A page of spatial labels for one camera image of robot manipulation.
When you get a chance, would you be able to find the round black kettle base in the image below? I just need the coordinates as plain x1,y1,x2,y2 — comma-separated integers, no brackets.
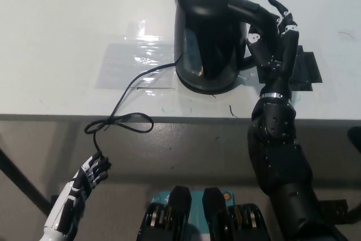
176,70,240,95

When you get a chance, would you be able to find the clear plastic sheet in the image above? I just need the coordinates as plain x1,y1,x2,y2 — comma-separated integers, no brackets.
95,20,178,89

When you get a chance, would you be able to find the black power cord with plug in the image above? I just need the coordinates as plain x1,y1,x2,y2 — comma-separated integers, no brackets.
84,62,177,168

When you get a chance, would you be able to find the dark rounded floor object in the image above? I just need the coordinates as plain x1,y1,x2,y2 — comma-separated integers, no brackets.
347,126,361,147

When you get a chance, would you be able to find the black tape patch on desk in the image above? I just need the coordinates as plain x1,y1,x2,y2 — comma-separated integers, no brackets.
256,45,323,92

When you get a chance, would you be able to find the black electric kettle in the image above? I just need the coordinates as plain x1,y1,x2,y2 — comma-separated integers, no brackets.
170,0,280,91

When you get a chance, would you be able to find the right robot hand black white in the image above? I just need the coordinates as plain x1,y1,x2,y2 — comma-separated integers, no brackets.
246,0,300,98

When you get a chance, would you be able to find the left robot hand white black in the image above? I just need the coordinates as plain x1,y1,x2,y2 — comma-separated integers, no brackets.
43,152,113,232

